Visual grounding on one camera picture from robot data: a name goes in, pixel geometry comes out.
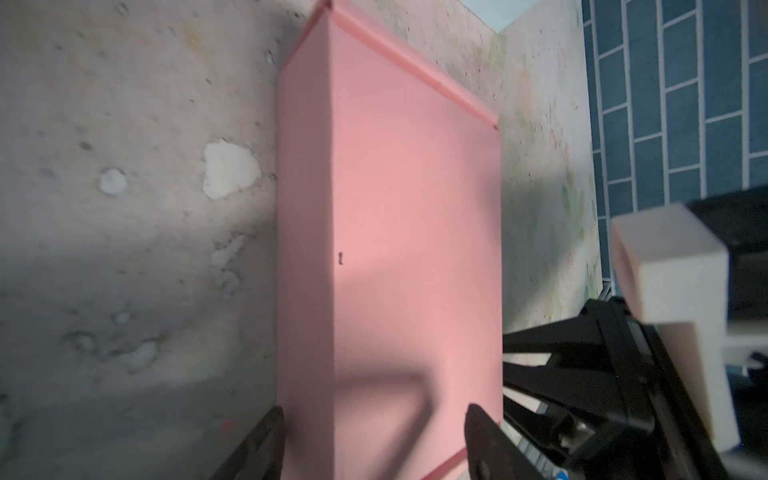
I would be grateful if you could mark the light blue paper box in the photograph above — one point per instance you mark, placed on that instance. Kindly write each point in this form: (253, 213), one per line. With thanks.
(498, 14)

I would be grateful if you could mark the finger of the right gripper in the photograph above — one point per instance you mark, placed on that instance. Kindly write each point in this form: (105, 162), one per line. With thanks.
(592, 416)
(588, 339)

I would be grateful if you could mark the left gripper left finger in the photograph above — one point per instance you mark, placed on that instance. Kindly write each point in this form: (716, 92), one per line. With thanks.
(260, 455)

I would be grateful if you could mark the pink paper box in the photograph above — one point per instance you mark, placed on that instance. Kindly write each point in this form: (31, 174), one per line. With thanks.
(389, 282)

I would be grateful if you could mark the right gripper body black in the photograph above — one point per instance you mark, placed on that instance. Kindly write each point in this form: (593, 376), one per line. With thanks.
(679, 446)

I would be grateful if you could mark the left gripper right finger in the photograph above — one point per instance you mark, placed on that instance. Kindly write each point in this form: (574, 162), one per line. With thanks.
(491, 454)

